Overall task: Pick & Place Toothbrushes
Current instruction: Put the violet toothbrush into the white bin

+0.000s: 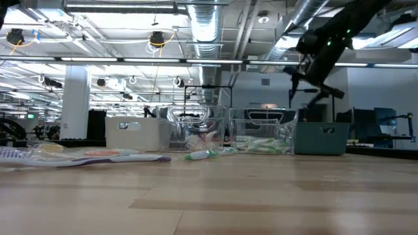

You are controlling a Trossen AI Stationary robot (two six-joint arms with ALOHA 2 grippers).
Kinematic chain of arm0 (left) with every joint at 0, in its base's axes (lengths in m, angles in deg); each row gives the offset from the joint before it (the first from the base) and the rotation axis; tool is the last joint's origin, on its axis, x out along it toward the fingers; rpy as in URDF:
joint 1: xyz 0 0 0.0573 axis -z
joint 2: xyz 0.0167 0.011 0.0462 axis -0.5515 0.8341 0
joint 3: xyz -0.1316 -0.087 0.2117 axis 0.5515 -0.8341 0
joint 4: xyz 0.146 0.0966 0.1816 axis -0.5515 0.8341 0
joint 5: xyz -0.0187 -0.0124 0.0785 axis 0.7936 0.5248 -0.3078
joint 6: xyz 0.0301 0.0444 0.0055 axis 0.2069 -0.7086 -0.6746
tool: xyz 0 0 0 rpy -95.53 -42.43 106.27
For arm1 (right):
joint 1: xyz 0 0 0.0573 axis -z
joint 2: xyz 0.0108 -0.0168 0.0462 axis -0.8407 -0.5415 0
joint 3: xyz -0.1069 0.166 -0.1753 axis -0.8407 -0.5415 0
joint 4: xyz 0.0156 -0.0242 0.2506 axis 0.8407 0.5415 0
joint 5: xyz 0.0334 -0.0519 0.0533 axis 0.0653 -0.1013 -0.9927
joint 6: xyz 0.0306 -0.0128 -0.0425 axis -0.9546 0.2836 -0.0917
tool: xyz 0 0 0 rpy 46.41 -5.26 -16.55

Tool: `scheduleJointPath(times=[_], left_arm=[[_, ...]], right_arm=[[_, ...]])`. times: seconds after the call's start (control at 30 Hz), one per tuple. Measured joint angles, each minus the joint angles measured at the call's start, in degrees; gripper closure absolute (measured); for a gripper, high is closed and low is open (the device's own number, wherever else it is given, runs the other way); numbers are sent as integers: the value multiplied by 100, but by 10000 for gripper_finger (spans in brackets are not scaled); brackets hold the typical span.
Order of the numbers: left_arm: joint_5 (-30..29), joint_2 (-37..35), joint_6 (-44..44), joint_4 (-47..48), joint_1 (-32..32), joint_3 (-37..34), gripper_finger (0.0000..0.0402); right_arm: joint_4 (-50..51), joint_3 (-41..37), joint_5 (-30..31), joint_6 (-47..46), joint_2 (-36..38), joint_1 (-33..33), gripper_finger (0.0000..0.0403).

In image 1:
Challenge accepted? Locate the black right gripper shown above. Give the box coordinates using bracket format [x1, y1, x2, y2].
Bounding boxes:
[283, 48, 346, 107]

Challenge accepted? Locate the green toothbrush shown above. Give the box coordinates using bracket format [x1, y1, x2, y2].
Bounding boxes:
[248, 138, 293, 153]
[184, 146, 238, 161]
[235, 146, 293, 155]
[234, 135, 291, 147]

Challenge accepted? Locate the black jointed stand arm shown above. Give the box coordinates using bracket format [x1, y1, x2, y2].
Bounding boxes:
[380, 112, 415, 143]

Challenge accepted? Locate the teal plastic bin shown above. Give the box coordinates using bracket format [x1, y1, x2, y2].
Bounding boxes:
[293, 121, 351, 156]

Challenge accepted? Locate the clear plastic bin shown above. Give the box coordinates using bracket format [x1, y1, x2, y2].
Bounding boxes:
[228, 107, 298, 155]
[156, 104, 229, 153]

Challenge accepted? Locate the background computer monitor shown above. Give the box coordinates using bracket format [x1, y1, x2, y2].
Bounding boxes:
[374, 107, 398, 135]

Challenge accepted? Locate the long LED light bar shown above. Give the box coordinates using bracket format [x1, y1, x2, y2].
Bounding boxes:
[0, 55, 418, 69]

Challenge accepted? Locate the white plastic bin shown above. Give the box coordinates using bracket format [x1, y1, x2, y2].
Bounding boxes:
[104, 116, 172, 153]

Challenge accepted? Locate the black tall cabinet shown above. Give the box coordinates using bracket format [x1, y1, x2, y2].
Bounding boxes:
[86, 109, 108, 142]

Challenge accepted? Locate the white square pillar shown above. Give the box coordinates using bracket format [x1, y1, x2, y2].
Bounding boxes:
[60, 65, 91, 140]

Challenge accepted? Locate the black metal stand frame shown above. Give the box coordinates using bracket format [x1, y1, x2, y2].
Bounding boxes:
[288, 87, 336, 123]

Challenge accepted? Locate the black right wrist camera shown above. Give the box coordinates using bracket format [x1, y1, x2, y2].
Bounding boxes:
[296, 31, 319, 55]

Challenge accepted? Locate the silver round air duct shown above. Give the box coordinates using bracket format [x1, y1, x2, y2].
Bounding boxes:
[261, 0, 330, 74]
[186, 0, 223, 107]

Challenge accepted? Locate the black hanging cable reel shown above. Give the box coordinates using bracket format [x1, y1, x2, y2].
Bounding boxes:
[149, 31, 166, 48]
[5, 28, 25, 46]

